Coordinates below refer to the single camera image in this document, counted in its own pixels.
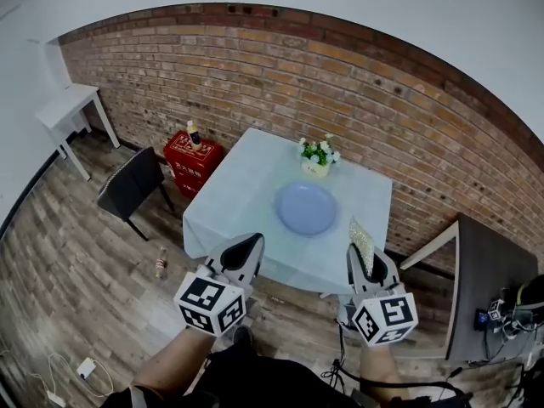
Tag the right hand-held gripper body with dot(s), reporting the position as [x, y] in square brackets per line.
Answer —
[387, 317]

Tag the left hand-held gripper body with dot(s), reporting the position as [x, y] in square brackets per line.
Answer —
[212, 306]

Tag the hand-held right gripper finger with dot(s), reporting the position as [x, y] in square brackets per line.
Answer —
[357, 274]
[390, 276]

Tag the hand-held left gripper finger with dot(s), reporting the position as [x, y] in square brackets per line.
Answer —
[255, 270]
[221, 255]

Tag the yellow-green sponge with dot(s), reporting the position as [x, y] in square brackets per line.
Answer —
[362, 240]

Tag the large blue plate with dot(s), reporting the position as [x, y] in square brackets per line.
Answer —
[306, 208]

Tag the person's right forearm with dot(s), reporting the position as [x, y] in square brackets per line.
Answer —
[382, 368]

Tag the person's left forearm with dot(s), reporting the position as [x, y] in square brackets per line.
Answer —
[174, 364]

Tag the person's dark shoe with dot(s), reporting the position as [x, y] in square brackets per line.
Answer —
[242, 337]

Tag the clear plastic bottle red label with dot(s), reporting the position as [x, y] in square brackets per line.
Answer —
[160, 264]

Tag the light blue tablecloth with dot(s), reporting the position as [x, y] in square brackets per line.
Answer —
[238, 194]

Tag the person's black clothing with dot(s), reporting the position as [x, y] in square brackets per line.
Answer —
[255, 381]

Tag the red box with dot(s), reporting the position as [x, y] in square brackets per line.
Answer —
[187, 168]

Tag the black phone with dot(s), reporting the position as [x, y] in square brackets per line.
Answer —
[481, 319]

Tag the dark-topped table with white legs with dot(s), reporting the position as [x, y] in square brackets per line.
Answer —
[489, 262]

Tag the small black-white patterned block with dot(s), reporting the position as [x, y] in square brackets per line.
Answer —
[495, 310]

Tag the dark chair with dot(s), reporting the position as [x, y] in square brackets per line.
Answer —
[132, 189]

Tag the bottle with white cap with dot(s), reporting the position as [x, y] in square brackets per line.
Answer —
[194, 136]

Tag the white flowers in cream pot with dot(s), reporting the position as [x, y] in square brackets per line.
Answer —
[319, 155]

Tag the black equipment stand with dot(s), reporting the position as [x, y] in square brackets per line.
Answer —
[533, 381]

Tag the white side table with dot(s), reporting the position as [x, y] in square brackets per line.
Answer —
[68, 106]

